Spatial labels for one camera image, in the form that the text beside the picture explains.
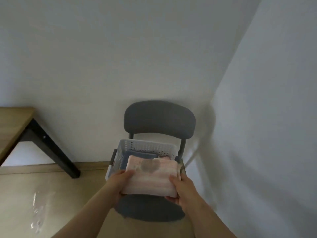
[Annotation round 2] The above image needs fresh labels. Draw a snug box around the person's right hand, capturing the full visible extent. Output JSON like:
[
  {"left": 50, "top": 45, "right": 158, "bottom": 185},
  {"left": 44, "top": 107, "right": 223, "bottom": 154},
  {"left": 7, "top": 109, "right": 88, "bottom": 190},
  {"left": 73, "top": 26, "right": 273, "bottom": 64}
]
[{"left": 164, "top": 175, "right": 202, "bottom": 211}]

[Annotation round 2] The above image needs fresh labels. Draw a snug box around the person's left hand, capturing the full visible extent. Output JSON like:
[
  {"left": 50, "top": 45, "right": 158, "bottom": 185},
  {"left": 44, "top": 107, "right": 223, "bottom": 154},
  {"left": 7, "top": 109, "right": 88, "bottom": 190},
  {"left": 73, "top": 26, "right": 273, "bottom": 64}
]
[{"left": 105, "top": 170, "right": 136, "bottom": 200}]

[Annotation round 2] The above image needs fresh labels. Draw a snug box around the grey-blue towel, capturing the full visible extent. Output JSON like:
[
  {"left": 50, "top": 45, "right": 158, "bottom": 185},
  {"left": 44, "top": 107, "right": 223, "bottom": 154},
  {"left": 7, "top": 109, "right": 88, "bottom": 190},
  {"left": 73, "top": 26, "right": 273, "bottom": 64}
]
[{"left": 123, "top": 153, "right": 158, "bottom": 169}]

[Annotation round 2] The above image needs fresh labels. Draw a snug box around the pale pink towel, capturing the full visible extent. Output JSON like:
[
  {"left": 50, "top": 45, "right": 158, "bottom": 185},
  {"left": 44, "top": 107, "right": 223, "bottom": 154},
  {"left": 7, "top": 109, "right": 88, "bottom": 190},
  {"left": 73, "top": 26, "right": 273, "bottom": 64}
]
[{"left": 121, "top": 155, "right": 181, "bottom": 198}]

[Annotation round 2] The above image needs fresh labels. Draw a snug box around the white plastic basket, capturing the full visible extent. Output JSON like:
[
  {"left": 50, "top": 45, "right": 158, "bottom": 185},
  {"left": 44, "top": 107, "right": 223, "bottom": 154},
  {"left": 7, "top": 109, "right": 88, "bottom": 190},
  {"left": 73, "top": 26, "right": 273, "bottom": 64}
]
[{"left": 105, "top": 139, "right": 186, "bottom": 182}]

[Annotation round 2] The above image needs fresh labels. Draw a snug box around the person's left forearm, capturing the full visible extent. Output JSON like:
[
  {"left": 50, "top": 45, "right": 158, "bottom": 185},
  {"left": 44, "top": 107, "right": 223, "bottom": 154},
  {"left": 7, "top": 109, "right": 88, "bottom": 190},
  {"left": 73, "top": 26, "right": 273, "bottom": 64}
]
[{"left": 51, "top": 185, "right": 119, "bottom": 238}]

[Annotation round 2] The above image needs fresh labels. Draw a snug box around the person's right forearm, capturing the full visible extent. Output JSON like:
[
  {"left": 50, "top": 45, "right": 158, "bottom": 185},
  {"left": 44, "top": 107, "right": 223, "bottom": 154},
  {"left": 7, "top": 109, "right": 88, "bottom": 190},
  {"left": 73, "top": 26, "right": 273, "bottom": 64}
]
[{"left": 184, "top": 199, "right": 237, "bottom": 238}]

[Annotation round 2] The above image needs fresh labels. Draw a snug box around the grey chair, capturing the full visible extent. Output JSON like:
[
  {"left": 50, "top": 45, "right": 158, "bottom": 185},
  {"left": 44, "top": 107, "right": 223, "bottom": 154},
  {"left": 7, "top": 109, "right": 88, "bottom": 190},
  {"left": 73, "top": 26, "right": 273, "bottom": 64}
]
[{"left": 113, "top": 100, "right": 196, "bottom": 223}]

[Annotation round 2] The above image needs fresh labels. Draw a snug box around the clear plastic wrap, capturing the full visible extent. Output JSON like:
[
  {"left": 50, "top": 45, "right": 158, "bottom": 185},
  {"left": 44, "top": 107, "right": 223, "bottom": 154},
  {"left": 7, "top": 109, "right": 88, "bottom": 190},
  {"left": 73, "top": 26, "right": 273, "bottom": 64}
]
[{"left": 30, "top": 192, "right": 54, "bottom": 232}]

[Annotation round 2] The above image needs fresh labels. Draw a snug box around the wooden table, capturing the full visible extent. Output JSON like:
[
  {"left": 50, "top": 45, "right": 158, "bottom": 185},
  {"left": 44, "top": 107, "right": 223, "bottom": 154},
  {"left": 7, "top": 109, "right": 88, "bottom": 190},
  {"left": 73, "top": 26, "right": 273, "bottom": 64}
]
[{"left": 0, "top": 107, "right": 81, "bottom": 179}]

